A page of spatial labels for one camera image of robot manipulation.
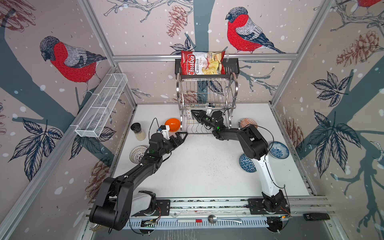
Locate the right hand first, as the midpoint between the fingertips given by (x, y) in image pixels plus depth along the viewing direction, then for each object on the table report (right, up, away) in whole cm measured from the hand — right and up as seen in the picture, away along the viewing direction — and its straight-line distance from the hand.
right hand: (189, 115), depth 95 cm
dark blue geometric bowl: (+35, -29, -7) cm, 46 cm away
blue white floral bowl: (+57, -22, -2) cm, 62 cm away
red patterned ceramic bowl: (+40, -5, +12) cm, 42 cm away
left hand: (-2, -12, -13) cm, 18 cm away
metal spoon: (+12, -49, -26) cm, 57 cm away
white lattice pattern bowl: (-32, -23, -4) cm, 40 cm away
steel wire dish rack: (+22, +17, +28) cm, 39 cm away
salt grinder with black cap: (-33, -13, +2) cm, 35 cm away
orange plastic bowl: (-11, -7, +10) cm, 16 cm away
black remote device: (+61, -48, -26) cm, 82 cm away
